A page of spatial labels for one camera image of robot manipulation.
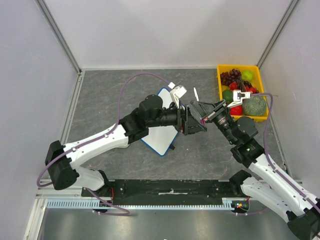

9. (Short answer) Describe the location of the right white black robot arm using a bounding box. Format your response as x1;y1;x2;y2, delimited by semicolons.
190;100;320;240

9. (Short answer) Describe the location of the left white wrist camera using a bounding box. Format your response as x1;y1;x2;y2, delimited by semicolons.
168;82;187;109

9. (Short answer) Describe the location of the white marker pen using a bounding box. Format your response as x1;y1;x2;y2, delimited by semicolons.
193;87;199;102

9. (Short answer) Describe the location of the dark red grape bunch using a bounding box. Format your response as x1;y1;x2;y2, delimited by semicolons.
219;68;242;86

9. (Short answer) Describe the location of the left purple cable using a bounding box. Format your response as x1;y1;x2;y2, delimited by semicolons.
36;72;173;217

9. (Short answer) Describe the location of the red cherry cluster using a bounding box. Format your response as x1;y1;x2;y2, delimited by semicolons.
229;81;259;94

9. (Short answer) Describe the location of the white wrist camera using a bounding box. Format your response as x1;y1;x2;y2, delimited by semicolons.
227;90;251;108
168;82;187;109

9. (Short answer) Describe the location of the dark green lime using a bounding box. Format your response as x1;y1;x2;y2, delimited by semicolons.
222;89;233;104

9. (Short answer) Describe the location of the left aluminium frame post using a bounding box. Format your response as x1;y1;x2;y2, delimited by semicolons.
35;0;82;75

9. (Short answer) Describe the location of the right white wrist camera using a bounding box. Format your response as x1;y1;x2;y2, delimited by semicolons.
227;90;251;108

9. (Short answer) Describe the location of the yellow plastic bin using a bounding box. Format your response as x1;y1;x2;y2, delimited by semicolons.
216;64;269;123

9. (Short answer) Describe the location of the slotted cable duct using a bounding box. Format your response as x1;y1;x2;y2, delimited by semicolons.
46;198;233;210

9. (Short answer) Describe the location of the netted green melon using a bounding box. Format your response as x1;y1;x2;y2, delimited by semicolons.
242;96;267;117

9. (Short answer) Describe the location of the grey whiteboard eraser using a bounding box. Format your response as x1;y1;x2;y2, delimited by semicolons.
117;144;131;149

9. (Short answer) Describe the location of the right aluminium frame post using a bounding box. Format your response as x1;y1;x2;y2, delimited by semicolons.
256;0;301;69

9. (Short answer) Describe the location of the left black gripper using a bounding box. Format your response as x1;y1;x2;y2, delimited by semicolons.
148;100;207;136

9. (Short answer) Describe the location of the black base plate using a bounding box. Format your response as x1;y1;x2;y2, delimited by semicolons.
95;179;247;206

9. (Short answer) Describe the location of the blue framed whiteboard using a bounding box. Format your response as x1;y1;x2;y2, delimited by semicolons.
141;87;178;156

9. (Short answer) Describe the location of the light green apple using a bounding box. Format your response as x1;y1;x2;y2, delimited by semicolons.
241;70;254;82

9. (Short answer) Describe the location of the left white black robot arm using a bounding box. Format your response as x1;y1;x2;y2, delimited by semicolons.
44;95;207;197

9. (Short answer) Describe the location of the aluminium frame post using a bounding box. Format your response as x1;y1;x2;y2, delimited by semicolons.
35;0;82;75
256;0;301;69

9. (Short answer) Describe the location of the red apple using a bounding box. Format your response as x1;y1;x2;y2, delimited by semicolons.
230;105;243;116

